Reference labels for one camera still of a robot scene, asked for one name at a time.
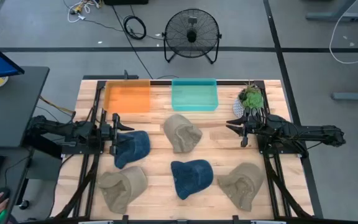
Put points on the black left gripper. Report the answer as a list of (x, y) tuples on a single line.
[(115, 137)]

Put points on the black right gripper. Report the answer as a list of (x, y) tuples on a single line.
[(252, 127)]

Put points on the blue denim cap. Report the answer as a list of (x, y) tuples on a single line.
[(135, 146), (191, 177)]

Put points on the tan fabric cap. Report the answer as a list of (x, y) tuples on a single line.
[(123, 188), (241, 185), (182, 132)]

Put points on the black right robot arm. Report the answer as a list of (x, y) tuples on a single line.
[(294, 130)]

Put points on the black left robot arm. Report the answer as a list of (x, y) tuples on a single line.
[(57, 128)]

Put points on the white grey triangle-pattern pot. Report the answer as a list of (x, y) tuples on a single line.
[(237, 108)]

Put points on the green succulent plant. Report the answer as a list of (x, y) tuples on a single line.
[(253, 99)]

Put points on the orange translucent plastic bin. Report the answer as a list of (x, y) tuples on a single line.
[(127, 98)]

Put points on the teal translucent plastic bin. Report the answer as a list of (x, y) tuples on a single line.
[(194, 96)]

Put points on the black floor fan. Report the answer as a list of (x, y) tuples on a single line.
[(192, 32)]

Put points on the black desk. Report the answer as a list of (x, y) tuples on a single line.
[(8, 105)]

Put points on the grey desk foot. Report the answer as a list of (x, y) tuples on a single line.
[(334, 16), (354, 96)]

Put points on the black caster wheel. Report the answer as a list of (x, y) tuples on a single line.
[(24, 204)]

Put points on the black computer mouse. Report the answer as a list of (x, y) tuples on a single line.
[(2, 194)]

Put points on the green object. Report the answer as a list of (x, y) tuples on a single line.
[(0, 217)]

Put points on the black metal table frame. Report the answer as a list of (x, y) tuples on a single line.
[(160, 82)]

